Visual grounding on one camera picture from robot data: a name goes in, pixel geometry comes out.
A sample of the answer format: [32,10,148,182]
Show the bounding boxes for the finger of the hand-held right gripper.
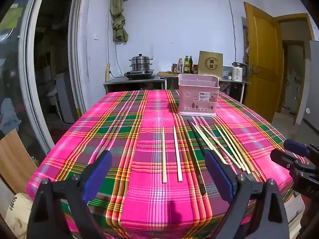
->
[284,139,319,158]
[270,149,317,177]

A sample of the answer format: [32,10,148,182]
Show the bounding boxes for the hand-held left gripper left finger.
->
[27,150,113,239]

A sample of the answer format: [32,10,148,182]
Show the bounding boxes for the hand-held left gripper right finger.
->
[205,151,290,239]

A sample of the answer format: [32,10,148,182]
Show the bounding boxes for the light wooden chopstick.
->
[203,127,243,170]
[161,126,167,185]
[214,124,246,172]
[196,124,215,153]
[173,125,183,182]
[220,125,252,175]
[200,123,229,165]

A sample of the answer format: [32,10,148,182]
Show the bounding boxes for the black chopstick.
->
[190,121,208,155]
[187,119,207,195]

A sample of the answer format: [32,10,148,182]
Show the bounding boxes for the pink plastic utensil basket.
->
[177,74,220,117]

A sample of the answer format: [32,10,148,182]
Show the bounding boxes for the grey cabinet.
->
[302,40,319,152]

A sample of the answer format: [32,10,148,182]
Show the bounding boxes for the pink plaid tablecloth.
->
[26,90,295,239]

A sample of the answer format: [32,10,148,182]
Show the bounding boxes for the long steel counter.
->
[164,74,251,103]

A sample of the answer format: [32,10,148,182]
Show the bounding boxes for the yellow wooden door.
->
[243,2,284,123]

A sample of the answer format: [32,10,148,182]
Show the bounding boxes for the white bag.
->
[4,192,34,239]

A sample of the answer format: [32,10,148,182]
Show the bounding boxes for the white electric kettle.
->
[232,62,249,81]

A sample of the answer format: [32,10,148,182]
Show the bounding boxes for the chopsticks in basket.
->
[103,76,166,94]

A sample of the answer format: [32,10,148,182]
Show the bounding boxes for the black induction cooker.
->
[124,69,155,80]

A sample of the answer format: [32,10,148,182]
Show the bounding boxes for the gold square box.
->
[197,51,224,78]

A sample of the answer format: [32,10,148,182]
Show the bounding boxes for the stainless steel steamer pot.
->
[129,53,153,72]

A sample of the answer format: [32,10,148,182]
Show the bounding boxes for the hanging green cloth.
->
[110,0,129,43]

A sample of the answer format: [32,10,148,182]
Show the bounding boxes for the thin wall cable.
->
[227,0,238,64]

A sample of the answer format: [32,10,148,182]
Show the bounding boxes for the white sliding door frame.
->
[18,0,87,155]

